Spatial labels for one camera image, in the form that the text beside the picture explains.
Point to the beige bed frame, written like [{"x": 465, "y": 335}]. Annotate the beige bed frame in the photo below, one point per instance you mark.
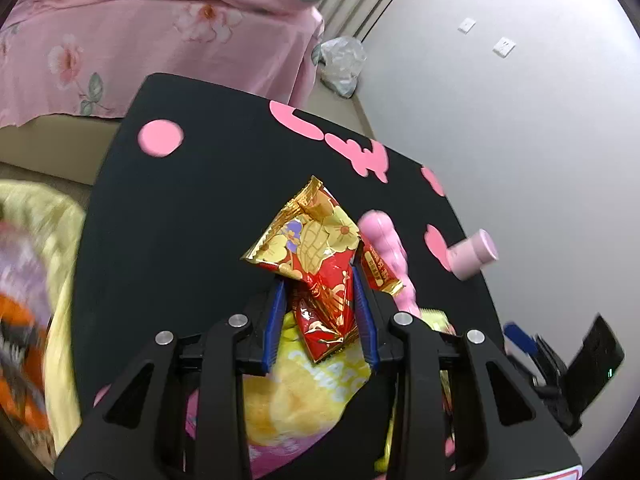
[{"x": 50, "y": 145}]

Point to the white wall socket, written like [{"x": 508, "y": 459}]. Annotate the white wall socket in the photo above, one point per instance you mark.
[
  {"x": 467, "y": 24},
  {"x": 504, "y": 46}
]

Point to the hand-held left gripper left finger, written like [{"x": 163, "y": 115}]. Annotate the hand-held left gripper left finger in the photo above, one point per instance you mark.
[{"x": 275, "y": 330}]

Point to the black table with pink shapes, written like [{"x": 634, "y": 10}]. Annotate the black table with pink shapes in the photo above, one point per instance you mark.
[{"x": 200, "y": 210}]

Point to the clear plastic bag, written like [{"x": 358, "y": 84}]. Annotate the clear plastic bag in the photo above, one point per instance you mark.
[{"x": 340, "y": 65}]

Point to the pink floral bedsheet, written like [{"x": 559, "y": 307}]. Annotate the pink floral bedsheet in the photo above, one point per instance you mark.
[{"x": 125, "y": 60}]

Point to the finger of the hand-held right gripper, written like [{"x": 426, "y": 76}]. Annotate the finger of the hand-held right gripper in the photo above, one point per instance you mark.
[{"x": 520, "y": 336}]

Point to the red gold snack packet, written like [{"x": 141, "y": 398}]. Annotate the red gold snack packet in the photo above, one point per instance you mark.
[{"x": 320, "y": 260}]

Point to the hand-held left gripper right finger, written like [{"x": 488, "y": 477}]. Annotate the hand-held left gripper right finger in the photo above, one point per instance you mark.
[{"x": 362, "y": 325}]

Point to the pink cylindrical bottle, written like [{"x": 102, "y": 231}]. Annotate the pink cylindrical bottle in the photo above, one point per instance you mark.
[{"x": 472, "y": 255}]

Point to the yellow chips packet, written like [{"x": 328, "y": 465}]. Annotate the yellow chips packet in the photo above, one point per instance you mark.
[{"x": 300, "y": 390}]

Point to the pale yellow wrapper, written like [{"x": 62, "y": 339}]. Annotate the pale yellow wrapper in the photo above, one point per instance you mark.
[{"x": 435, "y": 319}]

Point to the striped curtain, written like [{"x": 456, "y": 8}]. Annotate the striped curtain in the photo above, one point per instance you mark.
[{"x": 365, "y": 0}]

